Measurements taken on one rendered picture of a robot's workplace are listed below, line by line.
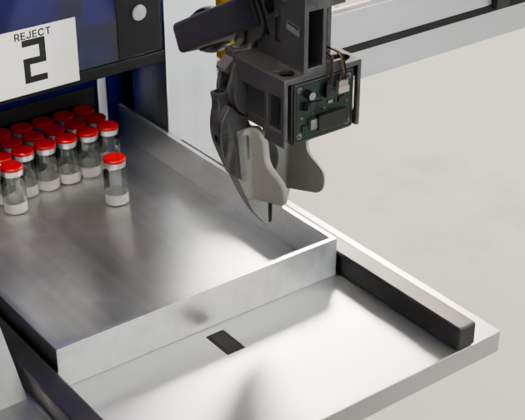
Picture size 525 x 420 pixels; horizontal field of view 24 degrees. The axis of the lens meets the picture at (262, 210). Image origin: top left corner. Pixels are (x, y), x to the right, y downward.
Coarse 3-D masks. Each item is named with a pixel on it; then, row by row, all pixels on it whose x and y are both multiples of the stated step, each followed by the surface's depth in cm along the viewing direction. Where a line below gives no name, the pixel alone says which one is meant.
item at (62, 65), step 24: (48, 24) 105; (72, 24) 107; (0, 48) 103; (24, 48) 105; (48, 48) 106; (72, 48) 108; (0, 72) 104; (48, 72) 107; (72, 72) 109; (0, 96) 105
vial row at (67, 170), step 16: (80, 128) 115; (96, 128) 115; (112, 128) 115; (48, 144) 112; (64, 144) 113; (80, 144) 115; (96, 144) 115; (112, 144) 116; (0, 160) 109; (16, 160) 111; (32, 160) 112; (48, 160) 112; (64, 160) 114; (80, 160) 115; (96, 160) 115; (0, 176) 110; (32, 176) 112; (48, 176) 113; (64, 176) 114; (80, 176) 115; (96, 176) 116; (0, 192) 111; (32, 192) 112
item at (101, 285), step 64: (128, 128) 123; (64, 192) 114; (128, 192) 114; (192, 192) 114; (0, 256) 104; (64, 256) 104; (128, 256) 104; (192, 256) 104; (256, 256) 104; (320, 256) 99; (64, 320) 95; (128, 320) 89; (192, 320) 93
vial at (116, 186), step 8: (104, 168) 110; (112, 168) 109; (120, 168) 110; (104, 176) 110; (112, 176) 110; (120, 176) 110; (104, 184) 111; (112, 184) 110; (120, 184) 110; (104, 192) 111; (112, 192) 110; (120, 192) 111; (112, 200) 111; (120, 200) 111; (128, 200) 112
